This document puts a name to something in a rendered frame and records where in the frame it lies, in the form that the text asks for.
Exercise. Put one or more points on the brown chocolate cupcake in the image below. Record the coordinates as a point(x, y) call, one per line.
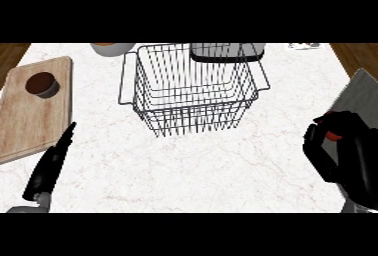
point(43, 84)

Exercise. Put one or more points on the wooden cutting board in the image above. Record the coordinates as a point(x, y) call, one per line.
point(33, 108)

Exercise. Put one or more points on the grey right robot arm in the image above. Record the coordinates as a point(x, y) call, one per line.
point(355, 207)

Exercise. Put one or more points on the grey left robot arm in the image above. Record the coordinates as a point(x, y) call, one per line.
point(35, 206)

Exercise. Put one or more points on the small white printed object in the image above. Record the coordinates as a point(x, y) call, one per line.
point(303, 45)

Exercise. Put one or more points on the grey bowl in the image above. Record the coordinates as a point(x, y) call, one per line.
point(113, 48)

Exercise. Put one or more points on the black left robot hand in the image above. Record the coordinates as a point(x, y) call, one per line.
point(46, 170)

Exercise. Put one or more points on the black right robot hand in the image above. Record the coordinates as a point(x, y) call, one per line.
point(355, 156)

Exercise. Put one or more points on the red bell pepper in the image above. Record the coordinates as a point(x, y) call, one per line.
point(333, 134)

